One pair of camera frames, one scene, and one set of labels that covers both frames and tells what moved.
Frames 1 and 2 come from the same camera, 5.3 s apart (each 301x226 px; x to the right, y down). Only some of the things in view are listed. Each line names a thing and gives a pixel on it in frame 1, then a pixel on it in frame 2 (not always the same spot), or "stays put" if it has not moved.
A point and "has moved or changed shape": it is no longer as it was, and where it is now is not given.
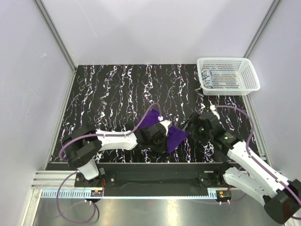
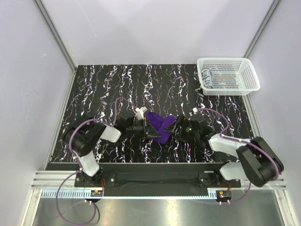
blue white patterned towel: x=208 y=78 stays put
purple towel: x=175 y=135 has moved or changed shape
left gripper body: x=158 y=145 -> x=141 y=127
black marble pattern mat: x=112 y=97 stays put
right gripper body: x=197 y=132 -> x=186 y=131
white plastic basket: x=232 y=76 stays put
